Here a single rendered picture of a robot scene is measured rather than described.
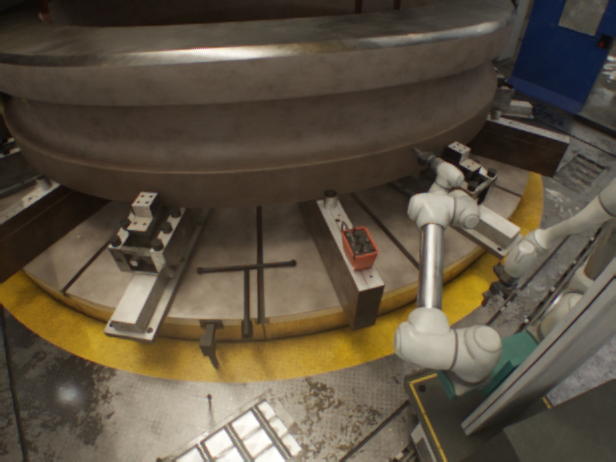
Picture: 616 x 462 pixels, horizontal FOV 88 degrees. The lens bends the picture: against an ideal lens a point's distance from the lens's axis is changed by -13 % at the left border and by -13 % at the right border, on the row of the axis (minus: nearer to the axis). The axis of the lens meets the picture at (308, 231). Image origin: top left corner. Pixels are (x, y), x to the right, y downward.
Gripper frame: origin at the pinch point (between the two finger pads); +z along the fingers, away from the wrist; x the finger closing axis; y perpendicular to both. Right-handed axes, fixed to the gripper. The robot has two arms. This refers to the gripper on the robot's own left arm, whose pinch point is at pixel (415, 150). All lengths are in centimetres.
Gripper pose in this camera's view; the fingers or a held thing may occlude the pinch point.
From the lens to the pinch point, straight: 239.7
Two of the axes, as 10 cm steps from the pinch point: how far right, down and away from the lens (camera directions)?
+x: -8.6, 3.5, -3.6
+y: 0.0, -7.2, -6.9
